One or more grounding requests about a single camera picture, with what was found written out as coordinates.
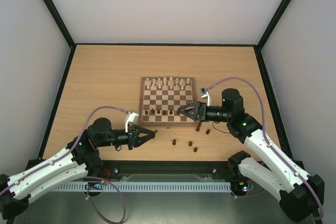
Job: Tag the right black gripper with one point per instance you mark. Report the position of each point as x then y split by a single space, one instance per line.
201 112

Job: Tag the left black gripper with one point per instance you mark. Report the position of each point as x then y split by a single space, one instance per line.
134 140

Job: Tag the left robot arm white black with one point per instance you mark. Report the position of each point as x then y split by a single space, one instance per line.
79 159

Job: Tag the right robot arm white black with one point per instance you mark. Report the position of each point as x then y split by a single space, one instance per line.
299 194

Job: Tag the tall dark piece by board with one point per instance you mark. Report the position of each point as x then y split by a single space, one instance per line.
198 126

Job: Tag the wooden chess board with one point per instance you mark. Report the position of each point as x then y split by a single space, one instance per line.
164 100

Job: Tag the white chess piece row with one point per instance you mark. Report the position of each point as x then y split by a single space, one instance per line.
168 83

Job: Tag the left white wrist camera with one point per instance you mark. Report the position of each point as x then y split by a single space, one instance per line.
131 118

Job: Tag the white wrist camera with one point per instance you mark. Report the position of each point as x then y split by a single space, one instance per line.
131 118
205 95

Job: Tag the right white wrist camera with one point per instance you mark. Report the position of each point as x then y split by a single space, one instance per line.
205 95

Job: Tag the black aluminium frame rail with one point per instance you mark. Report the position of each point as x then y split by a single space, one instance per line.
118 169

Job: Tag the grey slotted cable duct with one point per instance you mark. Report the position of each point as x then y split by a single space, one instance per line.
147 187

